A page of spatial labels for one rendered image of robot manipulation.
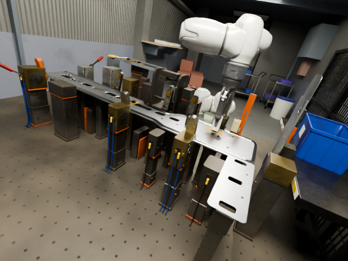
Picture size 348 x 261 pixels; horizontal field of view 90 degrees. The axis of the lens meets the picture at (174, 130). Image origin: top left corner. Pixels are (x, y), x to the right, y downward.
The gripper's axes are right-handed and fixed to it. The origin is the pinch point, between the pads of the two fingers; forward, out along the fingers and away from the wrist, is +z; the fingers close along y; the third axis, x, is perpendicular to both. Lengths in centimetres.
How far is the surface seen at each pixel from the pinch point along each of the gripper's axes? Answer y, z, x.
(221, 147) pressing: 9.3, 6.0, 6.4
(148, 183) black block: 19.9, 33.2, -18.6
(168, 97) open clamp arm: -12.8, 0.3, -32.7
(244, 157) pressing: 9.6, 6.0, 15.7
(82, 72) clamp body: -12, 4, -104
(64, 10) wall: -95, -38, -243
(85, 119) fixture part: 6, 26, -79
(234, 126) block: -10.7, 2.3, 7.1
